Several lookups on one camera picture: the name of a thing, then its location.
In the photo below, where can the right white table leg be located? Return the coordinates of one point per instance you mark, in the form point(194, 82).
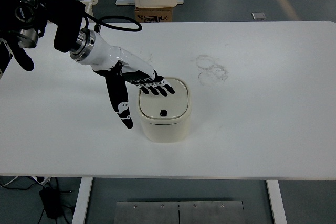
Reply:
point(276, 203)

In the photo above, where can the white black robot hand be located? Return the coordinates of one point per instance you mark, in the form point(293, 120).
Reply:
point(92, 50)

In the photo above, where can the cream desktop trash can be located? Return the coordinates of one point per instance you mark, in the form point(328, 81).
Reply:
point(166, 119)

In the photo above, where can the white table foot bar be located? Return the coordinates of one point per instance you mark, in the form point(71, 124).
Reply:
point(149, 3)

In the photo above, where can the white table leg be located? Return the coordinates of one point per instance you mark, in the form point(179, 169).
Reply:
point(276, 203)
point(82, 202)

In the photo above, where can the black power adapter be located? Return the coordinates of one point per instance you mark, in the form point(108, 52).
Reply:
point(51, 201)

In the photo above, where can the left white table leg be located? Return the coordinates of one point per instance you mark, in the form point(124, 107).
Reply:
point(82, 202)

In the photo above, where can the cardboard box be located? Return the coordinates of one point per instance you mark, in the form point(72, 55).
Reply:
point(153, 15)

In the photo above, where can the small grey floor plate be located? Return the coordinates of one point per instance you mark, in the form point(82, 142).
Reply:
point(258, 16)

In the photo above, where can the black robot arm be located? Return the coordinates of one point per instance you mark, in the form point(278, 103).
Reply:
point(23, 22)

